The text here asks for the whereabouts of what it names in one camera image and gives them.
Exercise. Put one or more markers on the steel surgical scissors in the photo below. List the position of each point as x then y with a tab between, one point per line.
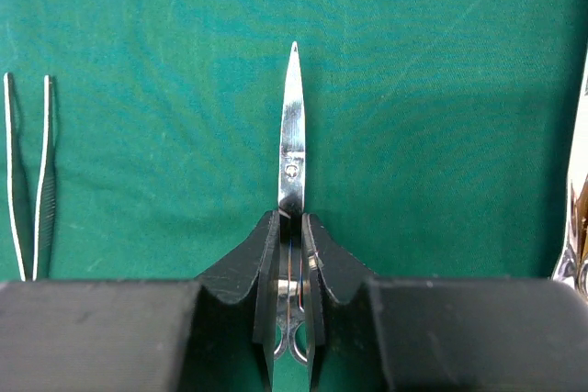
290	206

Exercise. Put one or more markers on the dark green surgical cloth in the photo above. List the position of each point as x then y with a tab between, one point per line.
438	132

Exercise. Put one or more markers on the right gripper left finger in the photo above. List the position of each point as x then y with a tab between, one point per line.
215	332

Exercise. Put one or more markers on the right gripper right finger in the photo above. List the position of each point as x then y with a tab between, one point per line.
368	332

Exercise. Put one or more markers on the stainless steel instrument tray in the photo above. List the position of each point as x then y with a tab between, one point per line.
571	266

